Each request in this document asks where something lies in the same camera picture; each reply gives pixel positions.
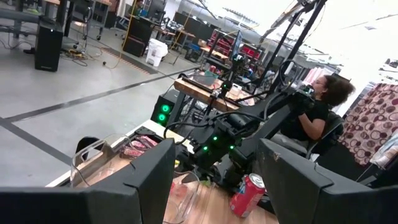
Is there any red parts drawer rack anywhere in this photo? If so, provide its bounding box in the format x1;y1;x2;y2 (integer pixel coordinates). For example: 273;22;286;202
207;29;264;62

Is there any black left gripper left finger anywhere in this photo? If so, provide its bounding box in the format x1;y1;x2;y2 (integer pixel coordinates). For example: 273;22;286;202
0;138;177;224

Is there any clear plastic bin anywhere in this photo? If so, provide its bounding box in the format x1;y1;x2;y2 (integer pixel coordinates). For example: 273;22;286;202
70;133;201;224

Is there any white plastic bin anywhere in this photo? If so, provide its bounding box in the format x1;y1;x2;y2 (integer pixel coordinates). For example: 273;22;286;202
145;37;169;67

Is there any grey black office chair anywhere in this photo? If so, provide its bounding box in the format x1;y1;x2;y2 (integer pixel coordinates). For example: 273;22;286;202
270;110;346;159

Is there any grey metal cart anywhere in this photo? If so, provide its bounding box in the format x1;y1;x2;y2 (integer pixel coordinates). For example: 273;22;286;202
0;0;68;40

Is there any black computer tower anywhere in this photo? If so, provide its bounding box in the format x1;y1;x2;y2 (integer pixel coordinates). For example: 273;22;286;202
34;19;64;73

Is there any pale floral curtain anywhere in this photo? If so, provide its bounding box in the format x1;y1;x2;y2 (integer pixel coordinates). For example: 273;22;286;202
369;130;398;170

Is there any black equipment cabinet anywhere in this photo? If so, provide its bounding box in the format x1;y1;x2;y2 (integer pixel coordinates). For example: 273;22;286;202
122;16;154;58

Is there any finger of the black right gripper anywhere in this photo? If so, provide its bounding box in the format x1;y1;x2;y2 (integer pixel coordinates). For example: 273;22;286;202
175;147;203;175
217;155;246;187

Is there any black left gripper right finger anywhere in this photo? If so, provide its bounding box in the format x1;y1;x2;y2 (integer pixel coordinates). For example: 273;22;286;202
256;138;398;224

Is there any maroon circle pattern curtain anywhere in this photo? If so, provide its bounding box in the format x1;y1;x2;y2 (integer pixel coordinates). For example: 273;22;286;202
338;82;398;166

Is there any black box with green lights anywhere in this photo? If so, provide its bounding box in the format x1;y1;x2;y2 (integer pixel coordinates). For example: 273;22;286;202
150;89;182;128

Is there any wooden top workbench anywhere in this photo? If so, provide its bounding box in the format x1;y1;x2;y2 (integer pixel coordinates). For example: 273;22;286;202
173;76;256;113

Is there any person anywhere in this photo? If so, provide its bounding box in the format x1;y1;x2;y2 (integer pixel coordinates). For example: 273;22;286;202
129;0;146;16
279;73;357;156

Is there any red soda can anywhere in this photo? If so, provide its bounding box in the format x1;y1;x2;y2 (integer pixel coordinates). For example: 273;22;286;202
229;172;267;218

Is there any grey plastic tub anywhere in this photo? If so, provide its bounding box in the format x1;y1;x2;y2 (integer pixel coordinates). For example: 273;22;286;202
192;70;220;87

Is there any black metal rig frame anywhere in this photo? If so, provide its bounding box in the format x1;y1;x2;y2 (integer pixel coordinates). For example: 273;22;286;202
46;0;398;190

